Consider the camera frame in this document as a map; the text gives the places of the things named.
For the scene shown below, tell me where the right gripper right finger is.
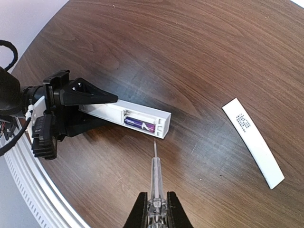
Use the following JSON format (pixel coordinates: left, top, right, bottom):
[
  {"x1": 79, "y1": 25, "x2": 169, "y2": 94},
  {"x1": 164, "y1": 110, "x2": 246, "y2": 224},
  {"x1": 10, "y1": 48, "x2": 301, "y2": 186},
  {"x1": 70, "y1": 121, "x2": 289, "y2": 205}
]
[{"x1": 167, "y1": 191, "x2": 193, "y2": 228}]

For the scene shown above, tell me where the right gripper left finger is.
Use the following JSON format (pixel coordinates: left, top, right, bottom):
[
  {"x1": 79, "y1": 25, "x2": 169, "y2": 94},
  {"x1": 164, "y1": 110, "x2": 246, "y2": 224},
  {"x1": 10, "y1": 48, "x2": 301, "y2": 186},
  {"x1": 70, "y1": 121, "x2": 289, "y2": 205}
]
[{"x1": 123, "y1": 192, "x2": 148, "y2": 228}]

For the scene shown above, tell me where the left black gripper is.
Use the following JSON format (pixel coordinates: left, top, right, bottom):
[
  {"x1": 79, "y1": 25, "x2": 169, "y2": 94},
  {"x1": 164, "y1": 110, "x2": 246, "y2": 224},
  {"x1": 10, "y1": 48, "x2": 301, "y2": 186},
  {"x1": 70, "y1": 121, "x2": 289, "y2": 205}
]
[{"x1": 43, "y1": 70, "x2": 118, "y2": 142}]

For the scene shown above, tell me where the small metal screwdriver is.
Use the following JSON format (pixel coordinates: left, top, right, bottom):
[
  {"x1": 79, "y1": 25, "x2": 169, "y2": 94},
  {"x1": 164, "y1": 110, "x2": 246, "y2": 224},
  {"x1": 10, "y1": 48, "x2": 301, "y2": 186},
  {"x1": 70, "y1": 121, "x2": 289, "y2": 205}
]
[{"x1": 147, "y1": 141, "x2": 168, "y2": 228}]

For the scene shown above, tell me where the purple AA battery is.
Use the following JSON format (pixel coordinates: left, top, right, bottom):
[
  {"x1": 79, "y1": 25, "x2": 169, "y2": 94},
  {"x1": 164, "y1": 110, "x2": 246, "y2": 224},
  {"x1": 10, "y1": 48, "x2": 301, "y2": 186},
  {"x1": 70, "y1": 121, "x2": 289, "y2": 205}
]
[{"x1": 124, "y1": 116, "x2": 155, "y2": 133}]

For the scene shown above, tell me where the white remote control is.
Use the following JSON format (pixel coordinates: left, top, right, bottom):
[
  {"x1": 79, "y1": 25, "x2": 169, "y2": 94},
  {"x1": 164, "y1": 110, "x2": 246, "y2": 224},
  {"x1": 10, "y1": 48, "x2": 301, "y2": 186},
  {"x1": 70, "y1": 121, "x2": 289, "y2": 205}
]
[{"x1": 79, "y1": 100, "x2": 171, "y2": 139}]

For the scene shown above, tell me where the white remote back cover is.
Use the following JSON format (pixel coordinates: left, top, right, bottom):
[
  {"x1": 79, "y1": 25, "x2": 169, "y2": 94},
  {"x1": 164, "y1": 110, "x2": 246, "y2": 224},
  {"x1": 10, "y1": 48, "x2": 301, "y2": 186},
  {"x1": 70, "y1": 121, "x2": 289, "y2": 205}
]
[{"x1": 222, "y1": 98, "x2": 285, "y2": 190}]

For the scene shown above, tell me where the front aluminium rail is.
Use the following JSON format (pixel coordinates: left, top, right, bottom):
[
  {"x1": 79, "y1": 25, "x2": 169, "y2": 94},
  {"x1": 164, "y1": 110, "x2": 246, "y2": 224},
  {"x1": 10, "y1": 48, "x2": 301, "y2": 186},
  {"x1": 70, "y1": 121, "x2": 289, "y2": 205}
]
[{"x1": 4, "y1": 136, "x2": 90, "y2": 228}]

